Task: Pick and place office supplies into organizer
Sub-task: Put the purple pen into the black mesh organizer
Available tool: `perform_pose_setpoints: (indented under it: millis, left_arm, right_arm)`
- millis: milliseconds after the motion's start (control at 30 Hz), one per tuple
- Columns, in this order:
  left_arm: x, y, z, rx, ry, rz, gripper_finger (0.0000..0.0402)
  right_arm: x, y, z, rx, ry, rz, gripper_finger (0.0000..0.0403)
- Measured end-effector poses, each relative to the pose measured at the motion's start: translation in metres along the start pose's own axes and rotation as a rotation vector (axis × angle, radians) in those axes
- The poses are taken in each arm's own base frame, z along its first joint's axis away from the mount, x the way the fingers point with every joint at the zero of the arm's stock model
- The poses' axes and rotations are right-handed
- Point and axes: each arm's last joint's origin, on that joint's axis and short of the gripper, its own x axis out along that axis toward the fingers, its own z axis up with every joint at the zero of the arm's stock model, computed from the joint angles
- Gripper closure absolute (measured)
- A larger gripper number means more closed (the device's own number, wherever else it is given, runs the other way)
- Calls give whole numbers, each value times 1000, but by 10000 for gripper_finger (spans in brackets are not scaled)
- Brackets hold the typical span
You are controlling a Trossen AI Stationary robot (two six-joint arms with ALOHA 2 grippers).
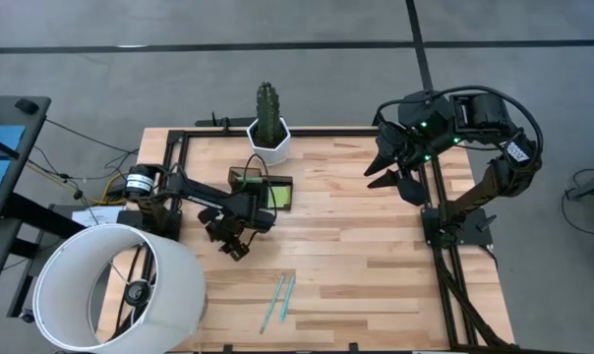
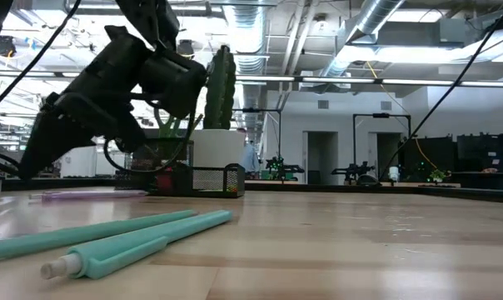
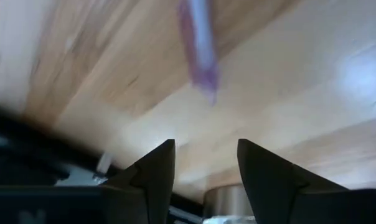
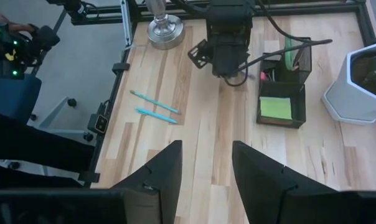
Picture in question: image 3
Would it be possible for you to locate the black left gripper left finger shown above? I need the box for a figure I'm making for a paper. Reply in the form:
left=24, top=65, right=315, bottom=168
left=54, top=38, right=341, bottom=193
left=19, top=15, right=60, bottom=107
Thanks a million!
left=103, top=139, right=177, bottom=224

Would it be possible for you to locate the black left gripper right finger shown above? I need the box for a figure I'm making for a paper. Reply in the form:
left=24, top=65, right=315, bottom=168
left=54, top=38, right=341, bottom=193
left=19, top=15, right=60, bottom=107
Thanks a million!
left=237, top=138, right=348, bottom=224

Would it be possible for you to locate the purple pen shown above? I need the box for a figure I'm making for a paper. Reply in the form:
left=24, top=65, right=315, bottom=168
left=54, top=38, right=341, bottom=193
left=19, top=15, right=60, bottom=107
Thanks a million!
left=177, top=0, right=220, bottom=106

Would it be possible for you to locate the white lamp shade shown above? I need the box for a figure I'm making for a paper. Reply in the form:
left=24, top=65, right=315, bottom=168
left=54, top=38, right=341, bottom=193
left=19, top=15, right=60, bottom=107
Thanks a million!
left=202, top=182, right=258, bottom=224

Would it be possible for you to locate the black aluminium table frame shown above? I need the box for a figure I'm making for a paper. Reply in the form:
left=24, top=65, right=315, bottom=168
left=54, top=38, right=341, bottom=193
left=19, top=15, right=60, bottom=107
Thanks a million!
left=0, top=104, right=204, bottom=224

